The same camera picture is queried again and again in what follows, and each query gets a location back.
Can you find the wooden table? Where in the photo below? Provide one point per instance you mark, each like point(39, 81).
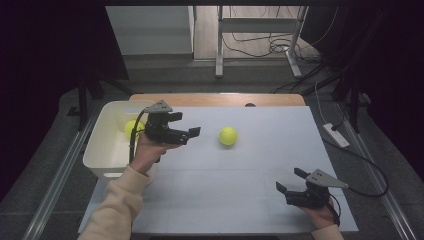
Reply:
point(216, 99)

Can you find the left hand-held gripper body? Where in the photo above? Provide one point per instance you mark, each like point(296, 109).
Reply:
point(160, 128)

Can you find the person's left hand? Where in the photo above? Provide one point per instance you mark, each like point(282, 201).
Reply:
point(146, 153)

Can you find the black stand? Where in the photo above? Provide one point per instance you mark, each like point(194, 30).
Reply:
point(83, 100)
point(353, 96)

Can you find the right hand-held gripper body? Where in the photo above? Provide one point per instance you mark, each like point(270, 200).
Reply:
point(313, 195)

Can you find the white power strip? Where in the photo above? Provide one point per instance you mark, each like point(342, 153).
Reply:
point(336, 135)

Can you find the white metal desk frame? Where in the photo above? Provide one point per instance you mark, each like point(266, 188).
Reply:
point(256, 25)

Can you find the person's right hand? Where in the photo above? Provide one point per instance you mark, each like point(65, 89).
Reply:
point(318, 216)

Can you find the white plastic bin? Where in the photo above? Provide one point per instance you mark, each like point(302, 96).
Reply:
point(106, 146)

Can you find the yellow tennis ball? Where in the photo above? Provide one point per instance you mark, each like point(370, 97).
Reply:
point(228, 136)
point(130, 128)

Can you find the white cabinet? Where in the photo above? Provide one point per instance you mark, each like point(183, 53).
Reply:
point(150, 30)

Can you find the white table mat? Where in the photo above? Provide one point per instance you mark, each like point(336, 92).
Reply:
point(250, 183)

